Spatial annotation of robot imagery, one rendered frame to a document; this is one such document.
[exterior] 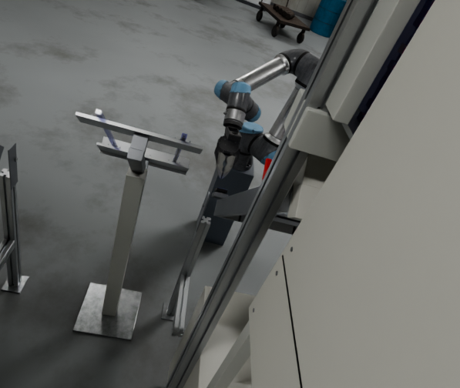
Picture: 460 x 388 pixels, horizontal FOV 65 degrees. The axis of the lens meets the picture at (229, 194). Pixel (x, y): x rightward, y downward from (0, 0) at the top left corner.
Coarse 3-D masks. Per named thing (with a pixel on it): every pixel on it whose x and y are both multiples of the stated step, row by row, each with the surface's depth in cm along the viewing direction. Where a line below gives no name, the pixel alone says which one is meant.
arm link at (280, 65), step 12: (300, 48) 162; (276, 60) 158; (288, 60) 159; (252, 72) 153; (264, 72) 154; (276, 72) 158; (288, 72) 163; (216, 84) 150; (228, 84) 148; (252, 84) 152; (228, 96) 146
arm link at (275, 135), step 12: (300, 60) 158; (312, 60) 156; (300, 72) 159; (312, 72) 155; (300, 84) 159; (288, 108) 165; (276, 120) 170; (276, 132) 170; (252, 144) 177; (264, 144) 172; (276, 144) 171; (264, 156) 173
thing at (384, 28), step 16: (384, 0) 43; (400, 0) 40; (416, 0) 40; (384, 16) 42; (400, 16) 41; (368, 32) 46; (384, 32) 42; (400, 32) 42; (368, 48) 44; (384, 48) 44; (352, 64) 48; (368, 64) 45; (352, 80) 47; (368, 80) 46; (336, 96) 50; (352, 96) 47; (336, 112) 49; (352, 112) 49; (352, 128) 50; (208, 192) 132; (176, 304) 145; (176, 320) 139
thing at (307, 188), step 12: (312, 156) 65; (312, 168) 65; (324, 168) 65; (300, 180) 65; (312, 180) 65; (324, 180) 65; (300, 192) 64; (312, 192) 64; (300, 204) 64; (288, 216) 67; (300, 216) 64
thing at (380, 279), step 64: (448, 0) 34; (448, 64) 32; (384, 128) 40; (448, 128) 30; (320, 192) 51; (384, 192) 37; (448, 192) 29; (320, 256) 47; (384, 256) 34; (448, 256) 27; (256, 320) 64; (320, 320) 43; (384, 320) 32; (448, 320) 26; (256, 384) 57; (320, 384) 39; (384, 384) 30; (448, 384) 24
